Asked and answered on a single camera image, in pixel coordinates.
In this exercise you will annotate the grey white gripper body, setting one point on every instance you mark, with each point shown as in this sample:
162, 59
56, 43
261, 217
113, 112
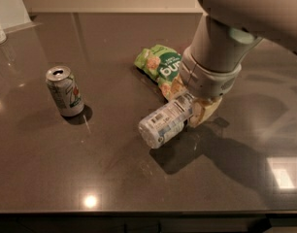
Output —
207, 82

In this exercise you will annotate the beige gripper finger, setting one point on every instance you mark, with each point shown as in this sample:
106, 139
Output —
200, 110
177, 88

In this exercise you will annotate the clear blue-label plastic bottle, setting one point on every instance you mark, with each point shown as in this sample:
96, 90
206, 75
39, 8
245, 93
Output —
168, 121

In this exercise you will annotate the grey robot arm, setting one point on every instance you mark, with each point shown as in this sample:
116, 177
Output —
228, 30

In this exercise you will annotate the green snack bag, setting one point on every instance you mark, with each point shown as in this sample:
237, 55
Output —
161, 64

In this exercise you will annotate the green soda can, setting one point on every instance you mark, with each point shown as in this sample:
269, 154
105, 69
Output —
64, 91

